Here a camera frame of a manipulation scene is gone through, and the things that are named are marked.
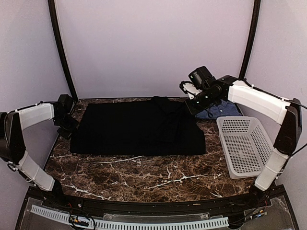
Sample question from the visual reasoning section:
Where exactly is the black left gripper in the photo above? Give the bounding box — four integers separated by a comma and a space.
54, 114, 79, 140

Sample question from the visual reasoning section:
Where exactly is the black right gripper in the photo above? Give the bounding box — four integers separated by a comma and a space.
184, 89, 219, 116

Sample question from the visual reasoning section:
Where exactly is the blue checkered shirt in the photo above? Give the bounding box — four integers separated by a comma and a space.
195, 101, 242, 120

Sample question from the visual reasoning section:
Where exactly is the black garment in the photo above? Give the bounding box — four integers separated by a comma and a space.
70, 96, 206, 156

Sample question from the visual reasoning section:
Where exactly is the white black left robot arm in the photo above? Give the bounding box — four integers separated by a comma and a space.
0, 94, 79, 209

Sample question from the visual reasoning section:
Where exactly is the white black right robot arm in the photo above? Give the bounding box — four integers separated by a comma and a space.
179, 66, 306, 208

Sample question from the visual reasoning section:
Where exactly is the white plastic laundry basket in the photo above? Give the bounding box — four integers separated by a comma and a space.
216, 116, 272, 179

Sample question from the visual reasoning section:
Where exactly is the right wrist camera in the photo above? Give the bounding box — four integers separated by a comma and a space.
179, 81, 202, 100

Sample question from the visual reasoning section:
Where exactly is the black right corner post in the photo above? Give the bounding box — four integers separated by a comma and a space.
238, 0, 261, 80

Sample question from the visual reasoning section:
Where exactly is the black corner post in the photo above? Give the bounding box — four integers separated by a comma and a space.
238, 0, 261, 80
47, 0, 79, 102

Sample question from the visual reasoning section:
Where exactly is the black front table rail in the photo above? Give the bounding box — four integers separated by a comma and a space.
43, 192, 271, 216

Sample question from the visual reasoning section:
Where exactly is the black left corner post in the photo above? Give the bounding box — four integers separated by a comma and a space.
47, 0, 79, 102

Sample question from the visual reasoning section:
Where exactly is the white slotted cable duct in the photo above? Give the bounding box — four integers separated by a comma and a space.
30, 205, 229, 230

